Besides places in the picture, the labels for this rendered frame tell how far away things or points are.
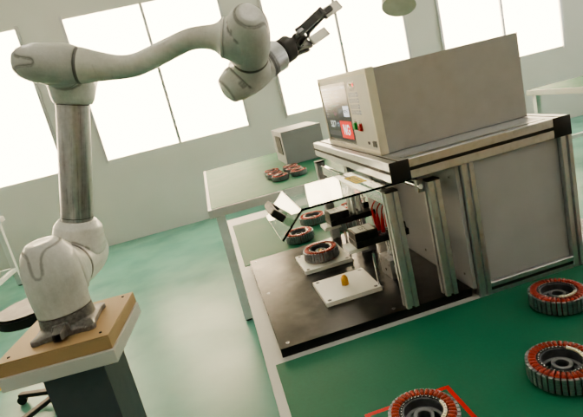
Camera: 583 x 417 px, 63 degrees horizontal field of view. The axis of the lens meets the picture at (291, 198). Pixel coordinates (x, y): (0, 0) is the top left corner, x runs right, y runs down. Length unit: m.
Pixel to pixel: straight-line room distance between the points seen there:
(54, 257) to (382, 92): 1.00
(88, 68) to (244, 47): 0.45
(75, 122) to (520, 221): 1.29
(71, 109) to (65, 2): 4.56
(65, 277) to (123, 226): 4.61
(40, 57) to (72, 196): 0.44
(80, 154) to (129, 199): 4.41
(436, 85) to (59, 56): 0.98
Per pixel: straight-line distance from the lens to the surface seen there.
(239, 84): 1.34
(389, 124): 1.14
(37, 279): 1.52
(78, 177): 1.65
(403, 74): 1.16
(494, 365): 0.99
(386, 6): 2.50
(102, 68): 1.44
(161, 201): 6.00
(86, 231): 1.67
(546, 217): 1.27
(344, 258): 1.47
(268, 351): 1.16
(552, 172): 1.26
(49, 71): 1.47
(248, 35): 1.21
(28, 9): 6.23
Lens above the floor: 1.32
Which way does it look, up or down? 13 degrees down
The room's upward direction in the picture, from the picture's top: 14 degrees counter-clockwise
